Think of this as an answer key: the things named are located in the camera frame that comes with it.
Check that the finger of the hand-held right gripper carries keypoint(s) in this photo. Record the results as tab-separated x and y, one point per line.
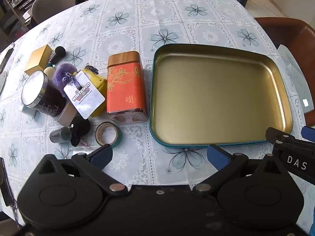
278	136
308	132

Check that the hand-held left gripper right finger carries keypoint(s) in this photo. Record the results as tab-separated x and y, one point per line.
217	156

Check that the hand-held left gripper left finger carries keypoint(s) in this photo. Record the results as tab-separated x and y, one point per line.
103	155

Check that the tape roll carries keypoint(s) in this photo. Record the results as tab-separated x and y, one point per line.
116	140

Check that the black plush ball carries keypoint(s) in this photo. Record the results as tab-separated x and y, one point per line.
78	127

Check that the small dark grey bottle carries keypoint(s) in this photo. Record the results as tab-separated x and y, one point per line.
59	135

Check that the white and blue tissue pack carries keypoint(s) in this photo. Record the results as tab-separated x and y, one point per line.
67	115

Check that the yellow question-block pouch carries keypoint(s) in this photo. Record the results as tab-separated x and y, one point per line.
85	98

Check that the gold and teal tin tray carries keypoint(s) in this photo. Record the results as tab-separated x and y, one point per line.
216	93

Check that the purple plush toy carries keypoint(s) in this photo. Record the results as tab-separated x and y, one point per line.
60	72

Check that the cream makeup sponge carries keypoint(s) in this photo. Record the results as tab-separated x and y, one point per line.
49	72

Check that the black round-head brush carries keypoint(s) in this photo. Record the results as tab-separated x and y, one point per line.
60	51

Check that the orange tea tin wooden lid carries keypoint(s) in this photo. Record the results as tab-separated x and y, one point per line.
125	88

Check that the brown leather chair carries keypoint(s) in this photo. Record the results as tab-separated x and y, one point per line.
295	34

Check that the gold box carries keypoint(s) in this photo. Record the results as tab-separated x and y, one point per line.
37	59

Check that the black phone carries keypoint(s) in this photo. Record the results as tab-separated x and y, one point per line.
6	59

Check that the grey upholstered chair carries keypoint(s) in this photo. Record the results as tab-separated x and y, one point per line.
53	1

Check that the bookshelf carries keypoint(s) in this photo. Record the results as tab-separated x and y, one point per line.
14	2

